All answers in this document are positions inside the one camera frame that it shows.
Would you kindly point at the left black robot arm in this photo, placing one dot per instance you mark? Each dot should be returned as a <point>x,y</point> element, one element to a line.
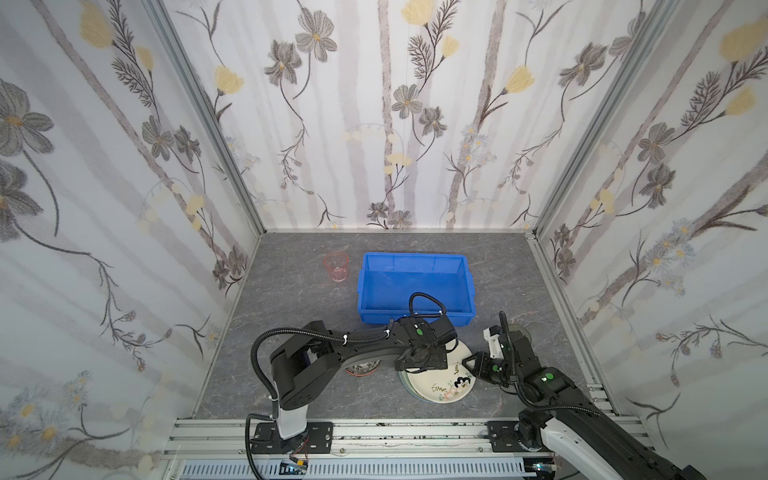
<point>296,365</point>

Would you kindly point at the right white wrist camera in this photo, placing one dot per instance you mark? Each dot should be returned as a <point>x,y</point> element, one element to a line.
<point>492,336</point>

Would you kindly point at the white slotted cable duct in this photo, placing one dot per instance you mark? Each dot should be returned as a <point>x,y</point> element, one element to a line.
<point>415,468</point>

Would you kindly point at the black white patterned bowl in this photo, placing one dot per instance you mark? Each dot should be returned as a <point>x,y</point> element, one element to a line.
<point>363,369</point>

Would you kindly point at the mint green flower plate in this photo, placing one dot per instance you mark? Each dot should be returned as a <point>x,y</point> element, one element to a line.
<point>403,376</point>

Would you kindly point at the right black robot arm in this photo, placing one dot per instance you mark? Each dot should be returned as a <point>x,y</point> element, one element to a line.
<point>559,417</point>

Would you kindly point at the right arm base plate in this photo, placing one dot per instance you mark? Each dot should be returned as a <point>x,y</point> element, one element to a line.
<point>504,437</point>

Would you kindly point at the aluminium rail frame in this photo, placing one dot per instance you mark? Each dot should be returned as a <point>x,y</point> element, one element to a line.
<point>374,417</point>

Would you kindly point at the blue plastic bin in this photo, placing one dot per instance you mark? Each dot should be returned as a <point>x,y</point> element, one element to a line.
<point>393,285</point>

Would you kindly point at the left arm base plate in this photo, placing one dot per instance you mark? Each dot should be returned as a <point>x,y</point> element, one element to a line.
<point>316,439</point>

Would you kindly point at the pink glass cup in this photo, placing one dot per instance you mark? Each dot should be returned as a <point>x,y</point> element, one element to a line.
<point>336,264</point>

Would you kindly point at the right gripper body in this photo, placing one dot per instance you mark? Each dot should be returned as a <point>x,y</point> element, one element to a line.
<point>507,355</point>

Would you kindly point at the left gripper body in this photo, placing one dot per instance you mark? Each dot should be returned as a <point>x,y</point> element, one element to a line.
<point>417,360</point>

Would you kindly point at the cream floral plate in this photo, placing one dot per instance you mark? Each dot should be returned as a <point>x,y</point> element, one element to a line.
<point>449,385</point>

